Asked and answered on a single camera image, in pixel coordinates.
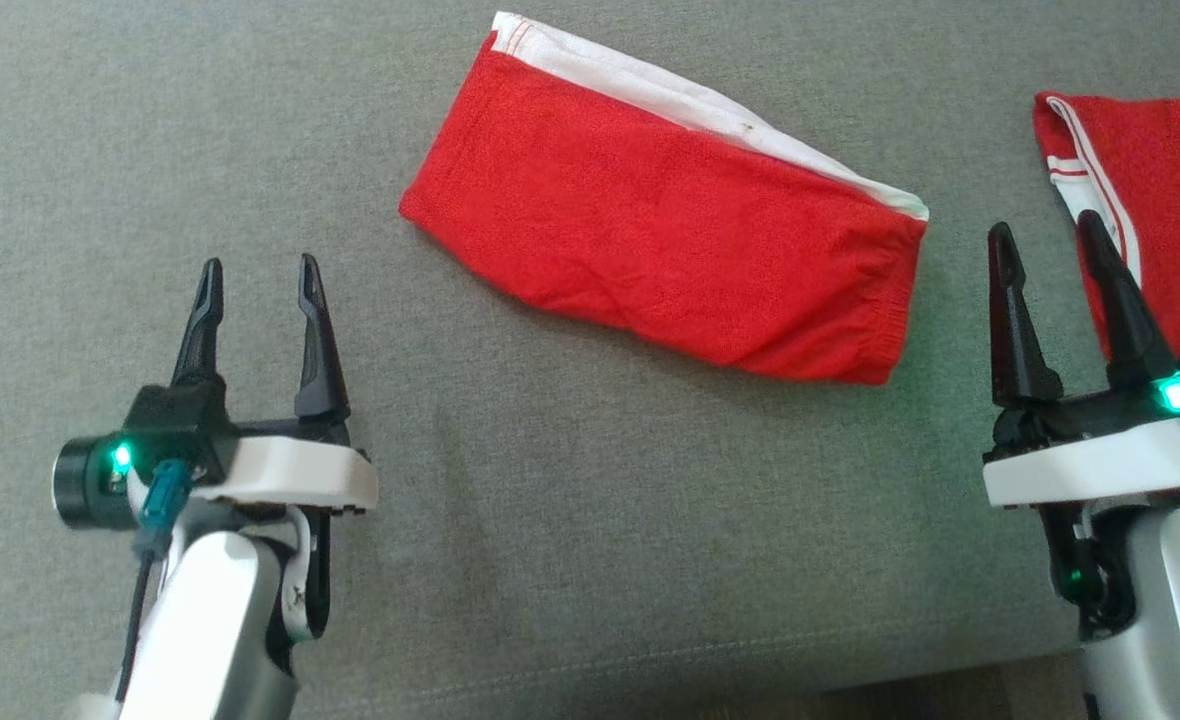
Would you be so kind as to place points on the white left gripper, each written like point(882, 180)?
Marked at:
point(300, 470)

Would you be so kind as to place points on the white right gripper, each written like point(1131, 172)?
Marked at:
point(1090, 465)

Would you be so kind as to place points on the red shorts with white stripe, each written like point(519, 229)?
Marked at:
point(650, 220)

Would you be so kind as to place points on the large grey sofa ottoman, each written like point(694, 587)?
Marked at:
point(550, 500)

